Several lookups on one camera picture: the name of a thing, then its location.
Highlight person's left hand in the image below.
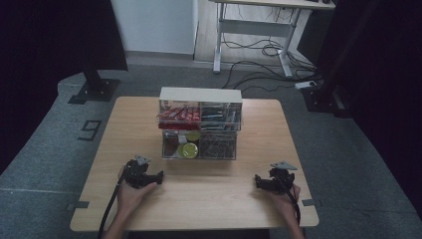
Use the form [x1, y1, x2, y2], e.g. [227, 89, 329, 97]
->
[115, 165, 159, 217]

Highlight person's right hand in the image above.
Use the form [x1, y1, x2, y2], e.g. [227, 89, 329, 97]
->
[268, 183, 303, 219]

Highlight stack of red packets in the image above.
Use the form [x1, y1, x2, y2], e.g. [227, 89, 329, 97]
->
[157, 105, 202, 130]

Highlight white power strip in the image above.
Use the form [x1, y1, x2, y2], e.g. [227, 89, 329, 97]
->
[294, 80, 317, 91]

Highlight pile of mesh tea bags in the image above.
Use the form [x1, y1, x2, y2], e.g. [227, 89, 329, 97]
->
[198, 131, 237, 159]

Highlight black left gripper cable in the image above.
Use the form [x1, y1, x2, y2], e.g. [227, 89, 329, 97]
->
[97, 177, 126, 239]

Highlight stack of dark sachets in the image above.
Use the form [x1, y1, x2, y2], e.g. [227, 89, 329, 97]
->
[199, 105, 242, 130]

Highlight round yellow lid tin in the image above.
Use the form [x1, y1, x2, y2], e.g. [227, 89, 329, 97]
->
[184, 130, 202, 142]
[178, 141, 200, 159]

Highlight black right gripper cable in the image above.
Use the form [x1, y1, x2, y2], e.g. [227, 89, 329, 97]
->
[279, 174, 303, 225]

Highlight white cabinet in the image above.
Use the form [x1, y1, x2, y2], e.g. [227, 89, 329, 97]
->
[109, 0, 200, 56]

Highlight black stand foot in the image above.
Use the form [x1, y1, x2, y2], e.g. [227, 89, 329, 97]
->
[301, 84, 353, 120]

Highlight black stand with base plate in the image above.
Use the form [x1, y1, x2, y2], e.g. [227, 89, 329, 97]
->
[67, 61, 120, 105]

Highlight white frame desk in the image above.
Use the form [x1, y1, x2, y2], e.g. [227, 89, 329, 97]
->
[208, 0, 336, 80]

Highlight grey tape piece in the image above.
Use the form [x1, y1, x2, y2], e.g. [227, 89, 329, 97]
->
[66, 200, 91, 212]
[301, 197, 323, 208]

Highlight dark red brown packets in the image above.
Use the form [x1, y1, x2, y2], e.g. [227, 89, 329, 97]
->
[163, 136, 180, 157]

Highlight tangle of black floor cables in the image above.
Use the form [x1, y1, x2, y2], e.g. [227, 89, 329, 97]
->
[220, 31, 324, 94]

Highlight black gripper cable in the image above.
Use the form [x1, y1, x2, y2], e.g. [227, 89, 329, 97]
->
[97, 177, 126, 239]
[279, 174, 303, 225]

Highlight black curtain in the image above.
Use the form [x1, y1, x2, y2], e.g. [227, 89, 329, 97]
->
[296, 0, 422, 215]
[0, 0, 129, 175]

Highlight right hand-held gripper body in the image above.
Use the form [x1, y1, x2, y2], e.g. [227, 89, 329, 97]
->
[261, 160, 299, 194]

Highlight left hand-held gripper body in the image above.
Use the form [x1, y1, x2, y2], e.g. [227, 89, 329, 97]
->
[123, 154, 159, 190]

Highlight white clear drawer organizer box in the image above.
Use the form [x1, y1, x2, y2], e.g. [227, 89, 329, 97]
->
[157, 86, 244, 161]

